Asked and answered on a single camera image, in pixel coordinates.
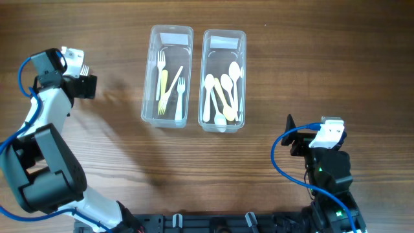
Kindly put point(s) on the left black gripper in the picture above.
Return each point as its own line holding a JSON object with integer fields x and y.
{"x": 85, "y": 86}

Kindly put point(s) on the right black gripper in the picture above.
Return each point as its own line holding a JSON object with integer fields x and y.
{"x": 299, "y": 142}

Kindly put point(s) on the yellow plastic spoon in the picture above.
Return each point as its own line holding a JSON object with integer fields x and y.
{"x": 228, "y": 112}

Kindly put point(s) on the white spoon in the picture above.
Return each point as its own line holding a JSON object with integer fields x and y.
{"x": 234, "y": 73}
{"x": 219, "y": 118}
{"x": 227, "y": 85}

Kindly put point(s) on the white spoon horizontal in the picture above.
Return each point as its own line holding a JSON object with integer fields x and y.
{"x": 208, "y": 84}

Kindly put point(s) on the yellow plastic fork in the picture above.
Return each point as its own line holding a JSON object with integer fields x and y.
{"x": 164, "y": 78}

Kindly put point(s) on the white fork long handle top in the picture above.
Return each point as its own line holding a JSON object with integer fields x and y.
{"x": 164, "y": 99}

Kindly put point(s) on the white fork thick handle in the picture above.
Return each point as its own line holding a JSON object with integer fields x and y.
{"x": 180, "y": 89}

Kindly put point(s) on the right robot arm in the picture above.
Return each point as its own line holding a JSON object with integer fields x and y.
{"x": 327, "y": 179}

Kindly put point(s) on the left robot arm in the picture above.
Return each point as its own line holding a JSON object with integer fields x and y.
{"x": 41, "y": 170}

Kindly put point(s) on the right clear plastic container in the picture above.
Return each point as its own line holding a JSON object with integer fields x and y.
{"x": 220, "y": 48}

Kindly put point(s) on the clear plastic container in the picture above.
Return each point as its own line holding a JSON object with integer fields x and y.
{"x": 168, "y": 76}
{"x": 220, "y": 48}

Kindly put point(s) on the left clear plastic container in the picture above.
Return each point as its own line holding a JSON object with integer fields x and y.
{"x": 168, "y": 76}

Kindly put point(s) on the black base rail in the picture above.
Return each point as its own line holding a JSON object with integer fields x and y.
{"x": 249, "y": 222}

